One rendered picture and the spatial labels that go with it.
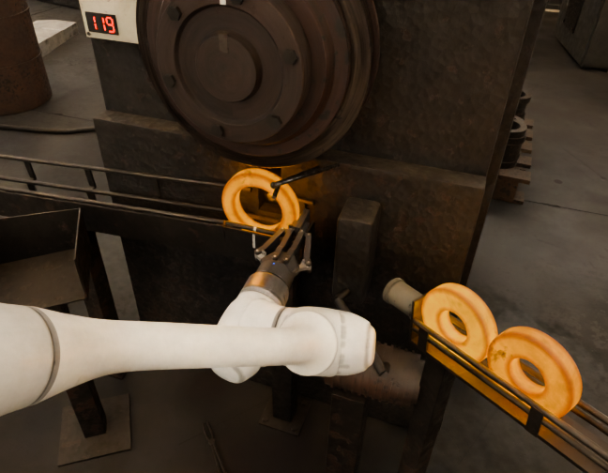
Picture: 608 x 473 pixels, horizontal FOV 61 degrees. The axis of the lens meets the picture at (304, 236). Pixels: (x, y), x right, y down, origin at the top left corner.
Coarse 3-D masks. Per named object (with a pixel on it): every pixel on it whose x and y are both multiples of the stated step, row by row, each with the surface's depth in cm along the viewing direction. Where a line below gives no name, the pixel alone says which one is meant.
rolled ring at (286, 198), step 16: (240, 176) 116; (256, 176) 114; (272, 176) 114; (224, 192) 120; (272, 192) 115; (288, 192) 115; (224, 208) 123; (240, 208) 124; (288, 208) 116; (256, 224) 125; (288, 224) 119
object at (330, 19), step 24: (168, 0) 91; (288, 0) 84; (312, 0) 84; (336, 0) 85; (312, 24) 85; (336, 24) 86; (312, 48) 87; (336, 48) 88; (312, 72) 90; (336, 72) 91; (168, 96) 105; (312, 96) 92; (336, 96) 93; (312, 120) 96; (240, 144) 106; (264, 144) 101; (288, 144) 102
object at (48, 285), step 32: (0, 224) 121; (32, 224) 123; (64, 224) 125; (0, 256) 125; (32, 256) 128; (64, 256) 127; (0, 288) 120; (32, 288) 119; (64, 288) 118; (64, 416) 159; (96, 416) 149; (128, 416) 160; (64, 448) 151; (96, 448) 151; (128, 448) 151
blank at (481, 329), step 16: (448, 288) 95; (464, 288) 95; (432, 304) 100; (448, 304) 96; (464, 304) 93; (480, 304) 92; (432, 320) 102; (448, 320) 102; (464, 320) 94; (480, 320) 91; (448, 336) 100; (464, 336) 100; (480, 336) 92; (480, 352) 93
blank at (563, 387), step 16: (496, 336) 89; (512, 336) 86; (528, 336) 84; (544, 336) 83; (496, 352) 90; (512, 352) 87; (528, 352) 84; (544, 352) 82; (560, 352) 81; (496, 368) 92; (512, 368) 90; (544, 368) 83; (560, 368) 80; (576, 368) 81; (512, 384) 90; (528, 384) 89; (560, 384) 81; (576, 384) 81; (544, 400) 85; (560, 400) 82; (576, 400) 82; (560, 416) 83
